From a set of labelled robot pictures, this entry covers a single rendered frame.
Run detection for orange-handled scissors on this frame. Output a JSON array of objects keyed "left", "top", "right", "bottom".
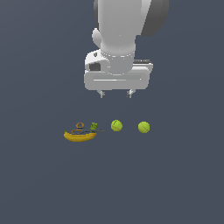
[{"left": 70, "top": 122, "right": 105, "bottom": 136}]

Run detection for yellow-green tennis ball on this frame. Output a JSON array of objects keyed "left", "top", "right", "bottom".
[
  {"left": 110, "top": 119, "right": 123, "bottom": 133},
  {"left": 137, "top": 121, "right": 151, "bottom": 135}
]

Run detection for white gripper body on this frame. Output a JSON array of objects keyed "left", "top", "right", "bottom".
[{"left": 83, "top": 49, "right": 154, "bottom": 92}]

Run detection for yellow banana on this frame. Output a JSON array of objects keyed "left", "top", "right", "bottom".
[{"left": 63, "top": 130, "right": 98, "bottom": 143}]

